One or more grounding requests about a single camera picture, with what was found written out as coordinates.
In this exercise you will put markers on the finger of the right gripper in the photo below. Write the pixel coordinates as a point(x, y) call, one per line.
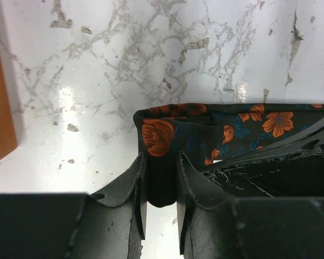
point(272, 167)

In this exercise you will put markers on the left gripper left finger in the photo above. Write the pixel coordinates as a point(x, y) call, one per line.
point(109, 223)

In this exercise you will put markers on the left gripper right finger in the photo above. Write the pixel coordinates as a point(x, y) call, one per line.
point(215, 224)

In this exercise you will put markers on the black tie orange flowers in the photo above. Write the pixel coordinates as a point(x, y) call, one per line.
point(207, 133)

